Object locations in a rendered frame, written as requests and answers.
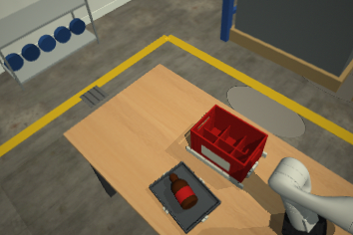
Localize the red divided crate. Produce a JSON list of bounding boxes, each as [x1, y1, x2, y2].
[[190, 105, 264, 182]]

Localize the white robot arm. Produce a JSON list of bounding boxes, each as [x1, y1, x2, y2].
[[267, 157, 353, 235]]

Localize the dark brown bottle with red label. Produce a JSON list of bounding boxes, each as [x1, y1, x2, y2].
[[170, 173, 197, 210]]

